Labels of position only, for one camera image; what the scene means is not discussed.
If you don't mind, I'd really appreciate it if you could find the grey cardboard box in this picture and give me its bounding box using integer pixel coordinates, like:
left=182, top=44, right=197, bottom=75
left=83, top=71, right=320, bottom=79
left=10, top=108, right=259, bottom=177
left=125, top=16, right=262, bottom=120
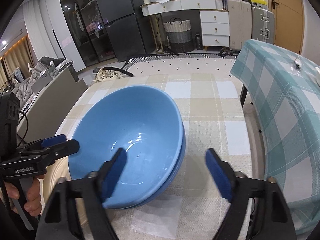
left=31, top=65, right=59, bottom=94

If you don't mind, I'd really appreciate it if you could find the silver suitcase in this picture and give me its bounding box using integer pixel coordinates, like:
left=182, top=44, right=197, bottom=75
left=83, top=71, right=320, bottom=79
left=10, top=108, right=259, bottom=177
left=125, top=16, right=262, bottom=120
left=252, top=6, right=275, bottom=44

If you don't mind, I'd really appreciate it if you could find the grey jacket pile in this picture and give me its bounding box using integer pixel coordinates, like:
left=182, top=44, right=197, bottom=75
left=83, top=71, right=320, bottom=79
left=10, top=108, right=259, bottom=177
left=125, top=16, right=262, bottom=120
left=12, top=56, right=74, bottom=109

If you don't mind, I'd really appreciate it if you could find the wooden door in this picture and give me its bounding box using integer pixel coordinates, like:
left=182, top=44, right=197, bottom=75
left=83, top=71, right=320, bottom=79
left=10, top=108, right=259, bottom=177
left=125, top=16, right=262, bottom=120
left=268, top=0, right=304, bottom=54

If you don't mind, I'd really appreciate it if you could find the black glass cabinet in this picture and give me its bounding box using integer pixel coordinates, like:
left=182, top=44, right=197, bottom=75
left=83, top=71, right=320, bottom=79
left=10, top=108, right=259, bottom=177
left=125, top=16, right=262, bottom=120
left=60, top=0, right=116, bottom=67

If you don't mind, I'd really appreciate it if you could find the patterned tote bag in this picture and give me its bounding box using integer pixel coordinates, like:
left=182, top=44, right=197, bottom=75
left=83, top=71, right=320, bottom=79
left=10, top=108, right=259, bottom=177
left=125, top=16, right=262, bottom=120
left=91, top=66, right=134, bottom=85

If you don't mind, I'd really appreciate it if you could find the dotted floor rug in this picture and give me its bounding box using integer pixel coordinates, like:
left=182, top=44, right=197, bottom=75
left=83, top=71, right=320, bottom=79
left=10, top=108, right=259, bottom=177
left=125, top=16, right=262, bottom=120
left=123, top=54, right=236, bottom=77

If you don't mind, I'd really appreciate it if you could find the black water bottle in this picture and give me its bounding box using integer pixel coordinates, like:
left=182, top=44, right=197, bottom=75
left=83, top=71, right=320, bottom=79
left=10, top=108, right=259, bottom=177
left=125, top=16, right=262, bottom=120
left=195, top=33, right=203, bottom=50

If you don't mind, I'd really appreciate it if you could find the teal checked tablecloth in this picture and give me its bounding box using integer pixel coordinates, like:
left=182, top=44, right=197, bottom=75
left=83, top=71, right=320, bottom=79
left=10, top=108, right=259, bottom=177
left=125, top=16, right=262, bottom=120
left=231, top=40, right=319, bottom=235

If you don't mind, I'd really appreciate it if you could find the large blue bowl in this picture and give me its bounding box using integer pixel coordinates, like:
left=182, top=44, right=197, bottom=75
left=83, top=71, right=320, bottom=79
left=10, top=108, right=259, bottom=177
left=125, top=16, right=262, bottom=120
left=104, top=126, right=186, bottom=210

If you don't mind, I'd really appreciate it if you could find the white desk with drawers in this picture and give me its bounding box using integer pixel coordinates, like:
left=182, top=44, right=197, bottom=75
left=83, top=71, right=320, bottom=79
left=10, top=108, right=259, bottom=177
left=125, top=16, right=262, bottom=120
left=141, top=0, right=230, bottom=48

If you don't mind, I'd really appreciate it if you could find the person left hand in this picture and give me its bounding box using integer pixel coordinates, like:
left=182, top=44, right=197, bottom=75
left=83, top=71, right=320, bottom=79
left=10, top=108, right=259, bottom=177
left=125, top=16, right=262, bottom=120
left=5, top=175, right=44, bottom=217

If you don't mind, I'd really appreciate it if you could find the beige suitcase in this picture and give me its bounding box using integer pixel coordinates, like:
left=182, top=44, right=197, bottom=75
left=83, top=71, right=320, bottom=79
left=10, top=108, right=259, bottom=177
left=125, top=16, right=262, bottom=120
left=227, top=0, right=252, bottom=51

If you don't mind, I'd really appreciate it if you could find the light blue bowl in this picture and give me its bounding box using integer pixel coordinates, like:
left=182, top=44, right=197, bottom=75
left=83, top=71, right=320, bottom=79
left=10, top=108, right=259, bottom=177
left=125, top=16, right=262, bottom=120
left=68, top=85, right=183, bottom=206

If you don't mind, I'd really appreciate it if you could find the cream plate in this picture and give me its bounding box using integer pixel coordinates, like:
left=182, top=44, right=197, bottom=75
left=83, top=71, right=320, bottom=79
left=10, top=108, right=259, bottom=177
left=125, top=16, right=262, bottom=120
left=42, top=157, right=88, bottom=228

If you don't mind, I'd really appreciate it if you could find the black refrigerator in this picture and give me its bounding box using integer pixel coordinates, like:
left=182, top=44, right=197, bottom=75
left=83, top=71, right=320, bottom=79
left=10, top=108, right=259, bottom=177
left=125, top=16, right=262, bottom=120
left=96, top=0, right=155, bottom=61

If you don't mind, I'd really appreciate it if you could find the beige checked tablecloth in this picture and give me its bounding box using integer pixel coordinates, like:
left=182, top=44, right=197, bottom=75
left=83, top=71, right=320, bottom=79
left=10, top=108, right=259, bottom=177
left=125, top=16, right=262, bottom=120
left=57, top=74, right=252, bottom=239

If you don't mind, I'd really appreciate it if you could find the woven laundry basket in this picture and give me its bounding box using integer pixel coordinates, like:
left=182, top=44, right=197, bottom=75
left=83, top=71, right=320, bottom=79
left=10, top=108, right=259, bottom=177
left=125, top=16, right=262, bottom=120
left=163, top=17, right=194, bottom=54

